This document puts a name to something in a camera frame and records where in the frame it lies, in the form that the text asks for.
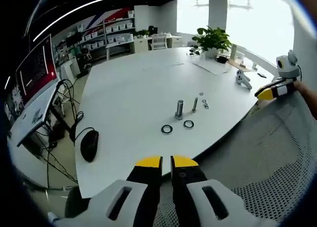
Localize large green potted plant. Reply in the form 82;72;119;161
192;26;233;54

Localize grey mesh office chair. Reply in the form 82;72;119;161
153;87;317;227

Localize white plant pot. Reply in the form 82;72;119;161
205;48;220;59

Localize grey storage shelving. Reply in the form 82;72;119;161
53;10;137;64

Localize ceiling light strip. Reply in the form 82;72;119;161
33;0;179;42

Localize small white desk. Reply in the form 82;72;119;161
16;80;62;148

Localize thick threaded stud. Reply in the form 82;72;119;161
174;100;185;120

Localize wooden board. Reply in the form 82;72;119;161
227;58;257;73

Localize black computer mouse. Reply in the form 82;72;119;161
80;130;100;163

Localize white game controller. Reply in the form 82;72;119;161
239;74;253;90
234;69;245;85

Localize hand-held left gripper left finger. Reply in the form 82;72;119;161
53;155;163;227

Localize white cabinet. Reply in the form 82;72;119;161
133;37;150;54

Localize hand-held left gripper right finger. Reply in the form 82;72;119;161
169;154;279;227

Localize monitor with red screen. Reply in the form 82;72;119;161
14;33;58;107

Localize bundle of black cables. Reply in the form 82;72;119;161
34;78;85;188

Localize white work table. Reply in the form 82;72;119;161
105;40;136;60

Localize white slatted chair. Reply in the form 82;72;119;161
151;33;168;51

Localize black mouse cable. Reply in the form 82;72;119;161
73;126;95;145

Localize rows of white storage bins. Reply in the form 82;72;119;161
66;10;136;52

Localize large black washer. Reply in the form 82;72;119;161
160;124;175;135

